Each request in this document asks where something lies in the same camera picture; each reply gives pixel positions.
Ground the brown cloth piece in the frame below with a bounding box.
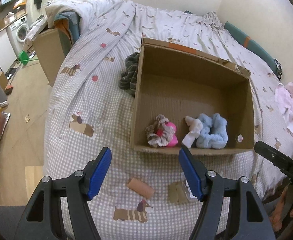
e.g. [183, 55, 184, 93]
[168, 180, 197, 205]

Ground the pink soft toy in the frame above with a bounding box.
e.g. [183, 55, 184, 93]
[156, 122, 178, 147]

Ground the person's hand holding gripper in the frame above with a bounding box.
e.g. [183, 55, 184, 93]
[270, 184, 293, 232]

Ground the light blue fluffy scrunchie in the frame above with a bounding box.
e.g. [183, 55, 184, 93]
[196, 113, 228, 150]

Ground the white folded sock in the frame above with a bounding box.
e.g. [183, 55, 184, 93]
[182, 116, 203, 148]

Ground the dachshund print bed sheet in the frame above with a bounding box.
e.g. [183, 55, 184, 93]
[44, 0, 293, 239]

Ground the teal orange bed cushion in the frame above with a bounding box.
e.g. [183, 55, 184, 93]
[224, 22, 283, 80]

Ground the open brown cardboard box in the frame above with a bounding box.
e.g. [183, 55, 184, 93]
[130, 38, 254, 155]

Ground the beige grey scrunchie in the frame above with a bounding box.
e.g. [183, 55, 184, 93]
[146, 114, 178, 148]

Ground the green plastic tool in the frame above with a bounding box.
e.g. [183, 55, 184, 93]
[18, 50, 38, 66]

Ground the dark striped cloth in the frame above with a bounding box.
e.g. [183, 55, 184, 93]
[118, 53, 140, 97]

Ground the large cardboard box beside bed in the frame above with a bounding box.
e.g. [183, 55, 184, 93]
[33, 29, 72, 87]

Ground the white washing machine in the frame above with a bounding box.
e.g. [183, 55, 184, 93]
[6, 16, 29, 56]

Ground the bunched white duvet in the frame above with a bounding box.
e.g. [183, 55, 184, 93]
[45, 0, 121, 34]

